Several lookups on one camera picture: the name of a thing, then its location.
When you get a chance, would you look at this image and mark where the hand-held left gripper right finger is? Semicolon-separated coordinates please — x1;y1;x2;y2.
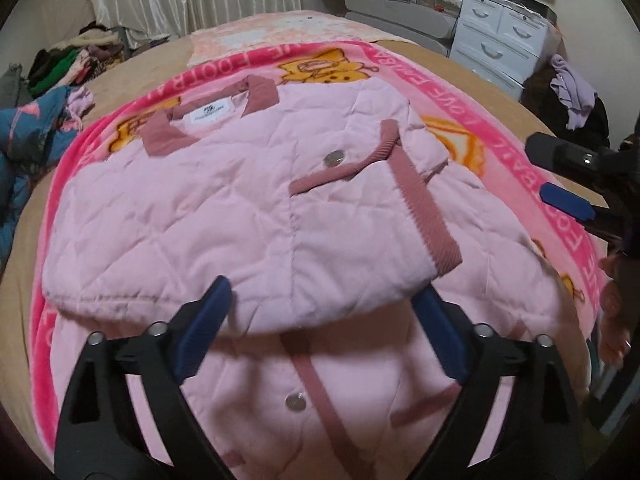
412;287;586;480

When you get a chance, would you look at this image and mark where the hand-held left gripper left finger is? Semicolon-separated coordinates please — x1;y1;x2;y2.
54;275;233;480

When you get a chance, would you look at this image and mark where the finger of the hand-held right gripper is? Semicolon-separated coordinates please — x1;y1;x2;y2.
525;131;626;183
539;181;626;233

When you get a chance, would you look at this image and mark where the pink quilted jacket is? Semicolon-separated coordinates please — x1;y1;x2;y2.
40;74;593;480

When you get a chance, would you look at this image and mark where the dark clothes heap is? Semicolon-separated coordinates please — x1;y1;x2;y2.
520;67;611;151

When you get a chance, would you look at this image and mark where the pile of clothes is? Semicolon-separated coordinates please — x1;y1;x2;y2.
25;22;131;97

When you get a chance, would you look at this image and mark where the person's right hand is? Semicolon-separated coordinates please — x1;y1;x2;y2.
597;252;632;368

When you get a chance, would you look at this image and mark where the lilac cloth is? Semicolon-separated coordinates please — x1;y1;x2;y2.
550;54;598;131

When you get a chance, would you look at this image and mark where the pink printed blanket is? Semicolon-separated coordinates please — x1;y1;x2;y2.
30;40;608;453

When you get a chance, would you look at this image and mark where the white drawer cabinet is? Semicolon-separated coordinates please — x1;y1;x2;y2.
450;0;561;101

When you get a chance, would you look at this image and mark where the blue floral duvet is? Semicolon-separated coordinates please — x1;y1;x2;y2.
0;85;96;276

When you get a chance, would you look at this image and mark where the pale pink patterned cloth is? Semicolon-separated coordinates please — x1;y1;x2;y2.
187;10;393;68

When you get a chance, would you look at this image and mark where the grey headboard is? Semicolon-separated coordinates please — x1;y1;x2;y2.
0;62;26;111

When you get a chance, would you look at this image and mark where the grey wall shelf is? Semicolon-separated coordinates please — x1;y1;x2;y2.
312;0;458;58

